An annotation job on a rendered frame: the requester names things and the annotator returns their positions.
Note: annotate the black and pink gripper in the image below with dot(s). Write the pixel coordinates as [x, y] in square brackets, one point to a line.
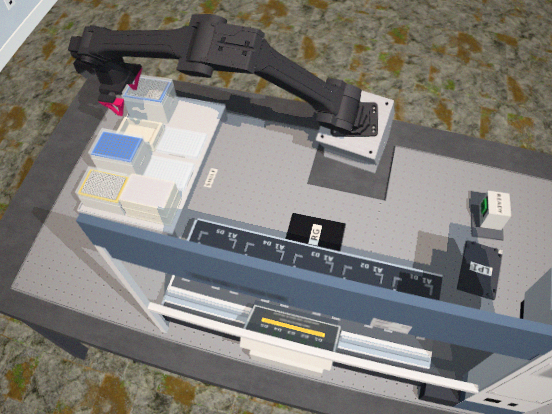
[119, 77]

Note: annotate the white ready button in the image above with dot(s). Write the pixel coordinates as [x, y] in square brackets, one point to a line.
[493, 213]

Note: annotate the black rectangular pad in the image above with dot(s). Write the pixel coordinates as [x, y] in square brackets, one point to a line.
[316, 231]

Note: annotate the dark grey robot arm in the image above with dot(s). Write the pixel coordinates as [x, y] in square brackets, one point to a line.
[220, 47]

